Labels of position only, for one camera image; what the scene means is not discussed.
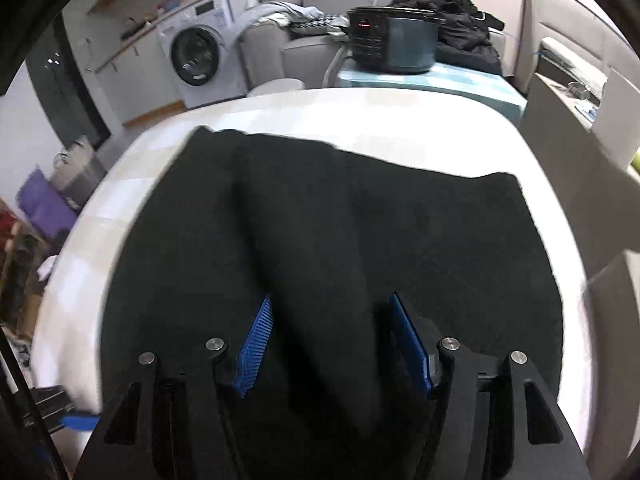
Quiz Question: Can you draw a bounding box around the black knit sweater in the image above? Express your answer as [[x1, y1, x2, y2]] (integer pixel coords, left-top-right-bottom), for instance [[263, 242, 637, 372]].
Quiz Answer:
[[96, 128, 563, 479]]

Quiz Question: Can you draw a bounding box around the black clothes pile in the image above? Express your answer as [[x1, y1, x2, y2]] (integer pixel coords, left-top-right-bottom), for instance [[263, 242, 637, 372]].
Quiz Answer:
[[390, 0, 504, 76]]

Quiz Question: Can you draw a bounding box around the purple bag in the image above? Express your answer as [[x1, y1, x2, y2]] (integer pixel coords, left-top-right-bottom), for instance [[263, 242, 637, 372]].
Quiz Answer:
[[16, 167, 77, 240]]

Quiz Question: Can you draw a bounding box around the plaid bed cover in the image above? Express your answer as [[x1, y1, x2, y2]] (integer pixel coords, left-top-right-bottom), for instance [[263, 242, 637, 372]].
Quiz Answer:
[[30, 88, 592, 445]]

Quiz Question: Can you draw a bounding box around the woven laundry basket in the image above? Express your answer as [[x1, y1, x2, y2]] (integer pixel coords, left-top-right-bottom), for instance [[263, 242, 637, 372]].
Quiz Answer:
[[50, 136, 106, 210]]

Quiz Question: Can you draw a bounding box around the light blue side table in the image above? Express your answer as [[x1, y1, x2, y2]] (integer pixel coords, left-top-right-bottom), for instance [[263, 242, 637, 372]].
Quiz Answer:
[[336, 58, 527, 127]]

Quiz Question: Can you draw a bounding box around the dark rice cooker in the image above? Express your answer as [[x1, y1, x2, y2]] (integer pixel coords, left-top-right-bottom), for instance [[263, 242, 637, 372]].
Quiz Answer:
[[348, 6, 442, 74]]

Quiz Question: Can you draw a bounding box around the grey sofa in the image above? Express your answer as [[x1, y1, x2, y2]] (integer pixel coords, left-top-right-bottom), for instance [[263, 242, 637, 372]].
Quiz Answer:
[[240, 0, 390, 89]]

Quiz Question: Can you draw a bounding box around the white washing machine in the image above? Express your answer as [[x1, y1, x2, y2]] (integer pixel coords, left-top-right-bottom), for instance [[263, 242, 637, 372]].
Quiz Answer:
[[157, 0, 247, 108]]

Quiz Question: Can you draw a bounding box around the beige bed headboard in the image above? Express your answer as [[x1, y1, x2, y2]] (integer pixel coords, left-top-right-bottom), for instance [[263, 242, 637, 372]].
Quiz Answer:
[[513, 0, 639, 93]]

